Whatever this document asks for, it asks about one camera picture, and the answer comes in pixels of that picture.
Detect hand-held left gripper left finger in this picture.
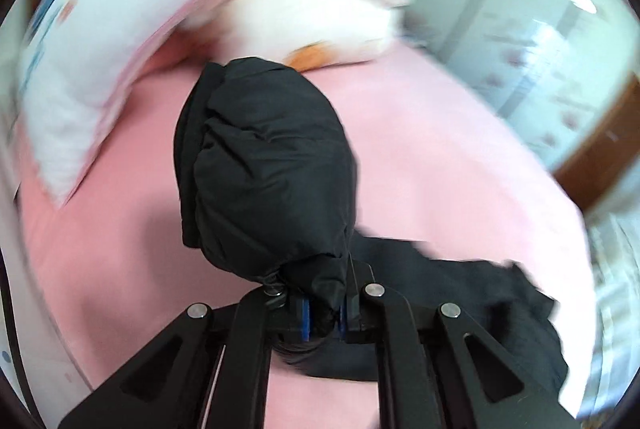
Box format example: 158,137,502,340
57,286,313,429

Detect pale patterned curtain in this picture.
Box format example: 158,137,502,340
587,216,640,410

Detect brown wooden frame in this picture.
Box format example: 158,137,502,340
555,79,640,210

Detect pink patterned pillow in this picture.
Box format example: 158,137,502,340
220,0,401,72

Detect pink bed sheet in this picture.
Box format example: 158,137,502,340
15,44,601,429

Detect black puffer jacket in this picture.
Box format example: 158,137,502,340
172,56,568,395

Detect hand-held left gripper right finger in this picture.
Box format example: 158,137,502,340
340,281,583,429

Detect white printed pillow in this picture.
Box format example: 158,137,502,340
20,0,221,210

